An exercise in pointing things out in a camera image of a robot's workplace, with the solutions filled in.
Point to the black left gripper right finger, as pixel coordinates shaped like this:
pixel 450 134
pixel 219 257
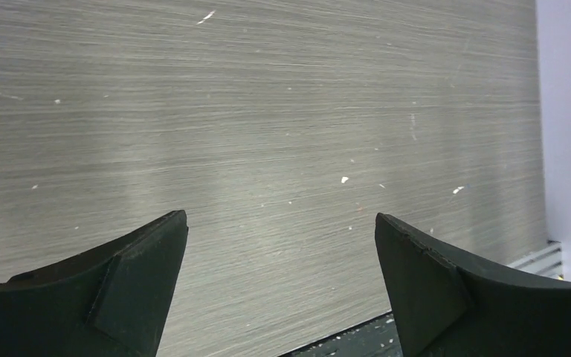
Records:
pixel 450 302

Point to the aluminium frame rail front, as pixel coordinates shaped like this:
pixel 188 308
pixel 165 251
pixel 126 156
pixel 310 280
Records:
pixel 546 262

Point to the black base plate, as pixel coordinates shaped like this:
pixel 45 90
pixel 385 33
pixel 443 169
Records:
pixel 375 337

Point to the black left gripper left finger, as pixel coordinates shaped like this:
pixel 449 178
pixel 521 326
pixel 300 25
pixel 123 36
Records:
pixel 111 300

